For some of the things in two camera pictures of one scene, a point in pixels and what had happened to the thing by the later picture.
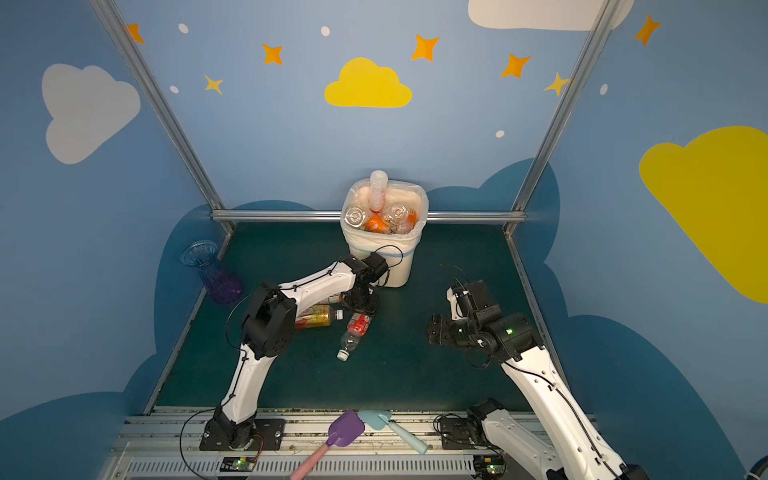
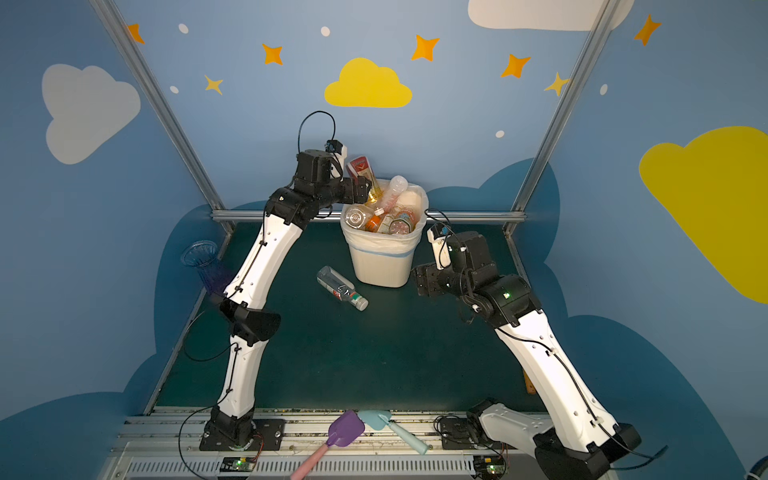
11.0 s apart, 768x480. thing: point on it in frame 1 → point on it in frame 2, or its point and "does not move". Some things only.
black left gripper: (362, 299) → (358, 187)
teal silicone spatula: (379, 419) does not move
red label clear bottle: (358, 325) → (403, 223)
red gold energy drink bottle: (316, 316) → (361, 167)
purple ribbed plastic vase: (221, 286) does not move
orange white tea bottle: (376, 225) does not move
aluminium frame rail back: (337, 215) does not move
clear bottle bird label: (354, 216) does not move
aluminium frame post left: (159, 99) does not move
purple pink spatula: (344, 431) does not move
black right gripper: (442, 329) → (424, 279)
